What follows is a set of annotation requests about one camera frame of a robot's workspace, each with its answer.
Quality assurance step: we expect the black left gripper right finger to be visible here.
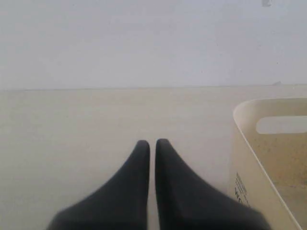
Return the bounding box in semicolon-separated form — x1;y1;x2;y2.
155;139;269;230

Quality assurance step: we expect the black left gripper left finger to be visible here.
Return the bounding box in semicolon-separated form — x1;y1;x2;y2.
47;140;150;230

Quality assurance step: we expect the cream plastic bin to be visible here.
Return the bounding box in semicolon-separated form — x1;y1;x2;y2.
227;98;307;230

